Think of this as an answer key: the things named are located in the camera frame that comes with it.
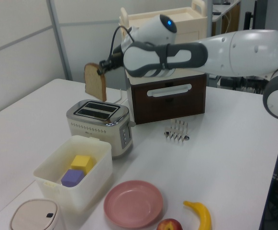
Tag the silver cream toaster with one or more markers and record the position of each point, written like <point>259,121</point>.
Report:
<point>98,134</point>

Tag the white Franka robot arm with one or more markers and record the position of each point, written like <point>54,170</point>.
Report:
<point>236,52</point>

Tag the brown toast slice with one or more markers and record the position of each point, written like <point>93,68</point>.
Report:
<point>93,81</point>

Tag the pink round plate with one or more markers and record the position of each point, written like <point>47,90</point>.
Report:
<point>134,203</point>

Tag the purple cube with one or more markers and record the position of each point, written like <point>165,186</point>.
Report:
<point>72,178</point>

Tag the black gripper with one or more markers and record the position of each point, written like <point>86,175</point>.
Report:
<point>116,60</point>

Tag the yellow banana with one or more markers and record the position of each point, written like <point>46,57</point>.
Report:
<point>204,215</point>

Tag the yellow cube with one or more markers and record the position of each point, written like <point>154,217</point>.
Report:
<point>81,163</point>

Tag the silver metal toast rack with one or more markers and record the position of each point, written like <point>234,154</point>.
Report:
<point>177,133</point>

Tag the white plastic container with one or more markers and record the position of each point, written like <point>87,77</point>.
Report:
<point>91,189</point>

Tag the red apple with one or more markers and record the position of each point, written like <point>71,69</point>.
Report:
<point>169,225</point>

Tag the round white lid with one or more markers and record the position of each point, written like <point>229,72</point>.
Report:
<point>33,215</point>

